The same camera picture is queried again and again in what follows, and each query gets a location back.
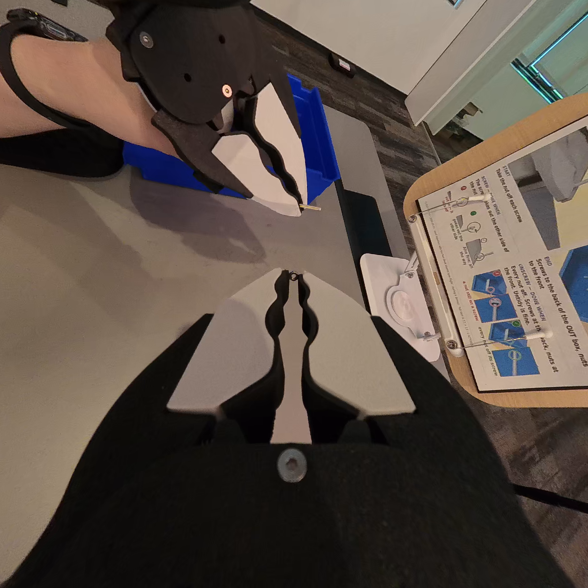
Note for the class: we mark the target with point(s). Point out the black floor box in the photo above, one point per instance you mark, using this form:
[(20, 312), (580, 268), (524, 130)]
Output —
[(342, 63)]

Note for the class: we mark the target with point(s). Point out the blue plastic bin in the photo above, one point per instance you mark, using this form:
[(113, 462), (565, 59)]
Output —
[(321, 138)]

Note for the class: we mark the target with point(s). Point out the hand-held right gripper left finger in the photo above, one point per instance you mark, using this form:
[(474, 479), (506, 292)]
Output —
[(229, 358)]

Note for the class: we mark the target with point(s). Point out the long metal bolt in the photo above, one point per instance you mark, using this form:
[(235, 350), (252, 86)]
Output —
[(311, 207)]

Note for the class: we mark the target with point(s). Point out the black wrist band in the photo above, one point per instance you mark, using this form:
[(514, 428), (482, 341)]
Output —
[(46, 27)]

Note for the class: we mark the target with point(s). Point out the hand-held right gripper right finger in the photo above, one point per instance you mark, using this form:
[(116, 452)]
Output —
[(353, 363)]

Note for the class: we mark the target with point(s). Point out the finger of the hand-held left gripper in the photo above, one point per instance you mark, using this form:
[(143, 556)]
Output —
[(248, 160), (285, 142)]

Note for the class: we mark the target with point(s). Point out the glass partition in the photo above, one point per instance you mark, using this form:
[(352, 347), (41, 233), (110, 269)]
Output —
[(551, 55)]

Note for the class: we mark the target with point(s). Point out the person's left forearm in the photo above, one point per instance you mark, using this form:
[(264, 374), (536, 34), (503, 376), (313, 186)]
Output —
[(69, 78)]

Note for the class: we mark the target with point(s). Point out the white stand base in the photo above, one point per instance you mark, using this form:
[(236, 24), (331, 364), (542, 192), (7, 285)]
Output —
[(399, 303)]

